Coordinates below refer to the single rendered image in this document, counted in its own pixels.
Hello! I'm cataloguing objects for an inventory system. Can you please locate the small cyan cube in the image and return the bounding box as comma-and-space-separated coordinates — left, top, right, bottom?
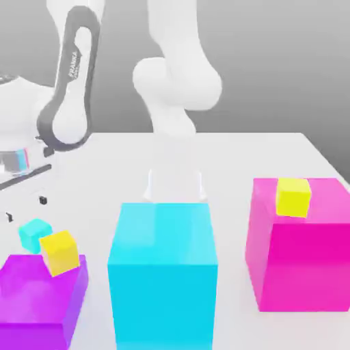
18, 217, 53, 255

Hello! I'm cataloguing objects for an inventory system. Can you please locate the large magenta box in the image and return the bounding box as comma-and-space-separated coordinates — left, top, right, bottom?
245, 177, 350, 312

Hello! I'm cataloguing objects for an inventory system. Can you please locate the small yellow cube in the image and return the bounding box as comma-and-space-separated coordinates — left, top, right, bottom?
38, 230, 81, 278
275, 177, 312, 219

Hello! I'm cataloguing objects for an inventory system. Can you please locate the large purple box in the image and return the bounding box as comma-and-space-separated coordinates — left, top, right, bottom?
0, 254, 89, 350

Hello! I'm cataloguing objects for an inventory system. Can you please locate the large cyan box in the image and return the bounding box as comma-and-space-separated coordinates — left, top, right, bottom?
107, 202, 219, 350

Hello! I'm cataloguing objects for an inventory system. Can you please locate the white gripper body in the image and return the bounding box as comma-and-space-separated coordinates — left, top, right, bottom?
0, 163, 53, 196

